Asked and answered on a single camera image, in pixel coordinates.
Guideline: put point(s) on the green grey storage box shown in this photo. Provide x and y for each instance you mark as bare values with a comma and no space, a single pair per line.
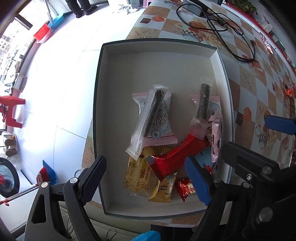
132,66

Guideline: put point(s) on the small red snack packet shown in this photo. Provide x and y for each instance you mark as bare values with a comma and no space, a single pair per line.
184,188

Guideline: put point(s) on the light blue snack packet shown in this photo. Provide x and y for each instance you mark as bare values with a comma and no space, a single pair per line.
204,158

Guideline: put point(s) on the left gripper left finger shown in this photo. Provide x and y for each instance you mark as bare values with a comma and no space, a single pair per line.
45,220

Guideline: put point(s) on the yellow snack packet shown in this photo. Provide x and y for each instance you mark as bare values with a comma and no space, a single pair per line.
163,190

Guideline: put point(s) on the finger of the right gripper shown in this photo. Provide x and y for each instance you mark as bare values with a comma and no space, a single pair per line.
279,124
249,165

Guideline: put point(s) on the yellow clear cracker packet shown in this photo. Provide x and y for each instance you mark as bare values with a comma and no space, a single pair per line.
139,173

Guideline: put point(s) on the white pink cranberry packet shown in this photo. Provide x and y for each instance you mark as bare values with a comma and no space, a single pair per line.
160,132

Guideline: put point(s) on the red foil candy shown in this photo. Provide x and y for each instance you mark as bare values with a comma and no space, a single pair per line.
289,92

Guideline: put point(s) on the red plastic stool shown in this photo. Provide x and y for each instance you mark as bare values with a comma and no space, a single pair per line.
7,108

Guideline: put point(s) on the pink snack packet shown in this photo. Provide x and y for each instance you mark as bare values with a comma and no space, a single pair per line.
216,137

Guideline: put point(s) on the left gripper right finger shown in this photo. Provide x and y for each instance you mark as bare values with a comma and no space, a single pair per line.
210,191

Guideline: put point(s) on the clear seaweed roll packet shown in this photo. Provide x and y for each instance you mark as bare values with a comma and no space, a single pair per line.
198,124
146,118

